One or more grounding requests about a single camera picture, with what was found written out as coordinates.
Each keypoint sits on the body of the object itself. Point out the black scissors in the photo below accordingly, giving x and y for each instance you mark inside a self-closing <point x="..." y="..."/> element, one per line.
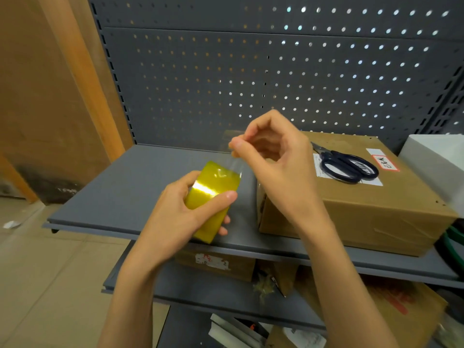
<point x="328" y="155"/>

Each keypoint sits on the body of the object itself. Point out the white paper scrap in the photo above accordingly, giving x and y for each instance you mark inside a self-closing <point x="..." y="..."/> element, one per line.
<point x="11" y="224"/>

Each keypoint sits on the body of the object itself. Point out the brown wooden panel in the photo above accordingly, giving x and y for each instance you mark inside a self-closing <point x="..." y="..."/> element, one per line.
<point x="43" y="90"/>

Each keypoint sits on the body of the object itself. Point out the grey perforated back panel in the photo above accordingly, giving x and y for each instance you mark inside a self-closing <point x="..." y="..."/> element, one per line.
<point x="253" y="79"/>

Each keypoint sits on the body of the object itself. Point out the brown cardboard box white labels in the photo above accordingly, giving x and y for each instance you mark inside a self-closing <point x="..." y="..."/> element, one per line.
<point x="362" y="213"/>

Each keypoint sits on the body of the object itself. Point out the grey slotted upright post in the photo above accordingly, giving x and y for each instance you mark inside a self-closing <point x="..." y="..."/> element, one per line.
<point x="446" y="105"/>
<point x="114" y="76"/>

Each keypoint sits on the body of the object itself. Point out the crumpled clear plastic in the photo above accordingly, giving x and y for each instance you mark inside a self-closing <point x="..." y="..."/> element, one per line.
<point x="449" y="337"/>

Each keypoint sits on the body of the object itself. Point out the yellow tape roll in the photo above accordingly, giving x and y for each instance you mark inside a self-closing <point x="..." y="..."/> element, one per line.
<point x="214" y="177"/>

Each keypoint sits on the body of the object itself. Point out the white plastic bin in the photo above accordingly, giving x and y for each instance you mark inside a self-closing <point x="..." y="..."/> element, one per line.
<point x="435" y="170"/>

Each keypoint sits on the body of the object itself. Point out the cardboard box barcode label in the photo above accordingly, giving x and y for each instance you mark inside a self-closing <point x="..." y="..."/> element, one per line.
<point x="279" y="340"/>

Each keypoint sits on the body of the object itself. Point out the person's left hand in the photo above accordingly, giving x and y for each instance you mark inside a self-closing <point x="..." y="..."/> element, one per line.
<point x="166" y="228"/>

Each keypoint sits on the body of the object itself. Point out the white flat strips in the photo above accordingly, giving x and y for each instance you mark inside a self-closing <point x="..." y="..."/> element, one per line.
<point x="232" y="333"/>

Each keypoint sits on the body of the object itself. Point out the person's right hand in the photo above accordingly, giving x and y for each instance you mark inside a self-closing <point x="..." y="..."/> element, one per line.
<point x="286" y="170"/>

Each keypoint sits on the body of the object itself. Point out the cardboard box torn white sticker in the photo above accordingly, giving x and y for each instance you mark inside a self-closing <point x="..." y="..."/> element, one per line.
<point x="235" y="266"/>

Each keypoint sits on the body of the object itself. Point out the person's right forearm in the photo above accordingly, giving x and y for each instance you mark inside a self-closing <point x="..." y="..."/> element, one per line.
<point x="348" y="297"/>

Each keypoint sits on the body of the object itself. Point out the cardboard box red lettering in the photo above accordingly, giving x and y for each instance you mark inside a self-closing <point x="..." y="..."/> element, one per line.
<point x="409" y="315"/>

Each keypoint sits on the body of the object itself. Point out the person's left forearm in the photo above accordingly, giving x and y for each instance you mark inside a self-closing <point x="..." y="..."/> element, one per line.
<point x="127" y="311"/>

